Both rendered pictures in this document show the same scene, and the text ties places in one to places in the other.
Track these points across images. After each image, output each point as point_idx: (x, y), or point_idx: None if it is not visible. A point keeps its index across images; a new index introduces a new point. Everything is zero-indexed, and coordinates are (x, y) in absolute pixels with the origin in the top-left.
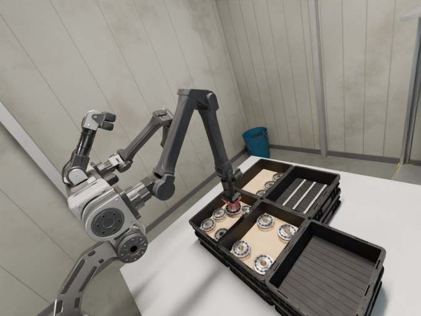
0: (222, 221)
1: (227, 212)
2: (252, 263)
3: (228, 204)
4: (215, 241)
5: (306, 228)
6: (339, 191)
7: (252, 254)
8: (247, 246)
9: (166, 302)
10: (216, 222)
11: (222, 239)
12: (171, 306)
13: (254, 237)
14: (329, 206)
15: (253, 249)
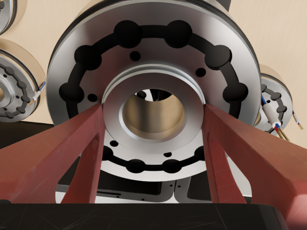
0: (25, 9)
1: (142, 177)
2: (302, 117)
3: (100, 150)
4: (151, 196)
5: None
6: None
7: (293, 91)
8: (270, 95)
9: (100, 201)
10: (5, 35)
11: (181, 183)
12: (115, 201)
13: (269, 12)
14: None
15: (288, 71)
